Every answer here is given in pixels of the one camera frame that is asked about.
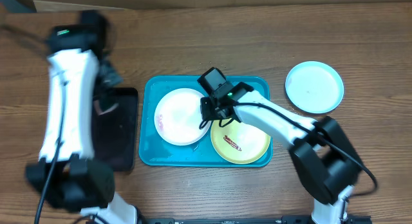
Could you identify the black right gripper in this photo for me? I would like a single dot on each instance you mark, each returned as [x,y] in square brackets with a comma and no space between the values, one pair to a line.
[210,112]

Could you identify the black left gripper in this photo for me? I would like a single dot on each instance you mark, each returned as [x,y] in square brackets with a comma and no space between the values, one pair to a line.
[111,76]

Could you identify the yellow green plate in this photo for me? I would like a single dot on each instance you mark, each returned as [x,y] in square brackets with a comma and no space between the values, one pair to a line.
[239,143]

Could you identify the white plate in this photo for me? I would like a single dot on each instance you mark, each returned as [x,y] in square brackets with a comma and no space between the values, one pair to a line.
[177,117]

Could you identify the light blue plate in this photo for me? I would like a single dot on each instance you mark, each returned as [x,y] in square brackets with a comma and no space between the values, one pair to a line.
[314,87]

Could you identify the green and pink sponge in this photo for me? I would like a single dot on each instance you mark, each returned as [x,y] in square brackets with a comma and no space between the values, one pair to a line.
[102,109]

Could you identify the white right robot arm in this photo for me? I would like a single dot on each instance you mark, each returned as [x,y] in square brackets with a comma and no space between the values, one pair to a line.
[327,164]

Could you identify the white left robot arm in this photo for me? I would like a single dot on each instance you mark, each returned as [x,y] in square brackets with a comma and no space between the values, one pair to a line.
[67,175]

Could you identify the black water tray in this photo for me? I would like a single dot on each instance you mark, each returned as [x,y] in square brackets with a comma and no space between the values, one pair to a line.
[114,134]

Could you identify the blue plastic tray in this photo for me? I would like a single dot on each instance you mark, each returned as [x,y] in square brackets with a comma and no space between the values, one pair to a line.
[153,150]

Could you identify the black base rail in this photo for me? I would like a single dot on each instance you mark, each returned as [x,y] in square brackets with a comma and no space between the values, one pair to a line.
[305,219]

